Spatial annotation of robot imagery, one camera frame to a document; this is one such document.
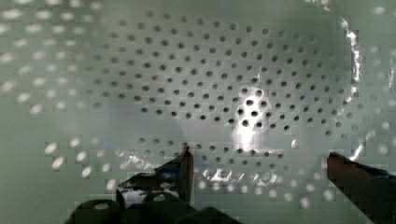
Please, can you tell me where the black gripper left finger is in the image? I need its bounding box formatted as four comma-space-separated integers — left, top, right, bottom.
155, 146, 193, 203

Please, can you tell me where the mint green oval strainer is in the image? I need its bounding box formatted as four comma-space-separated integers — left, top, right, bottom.
1, 0, 395, 224

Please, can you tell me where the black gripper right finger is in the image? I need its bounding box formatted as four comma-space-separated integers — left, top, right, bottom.
327, 152, 396, 224

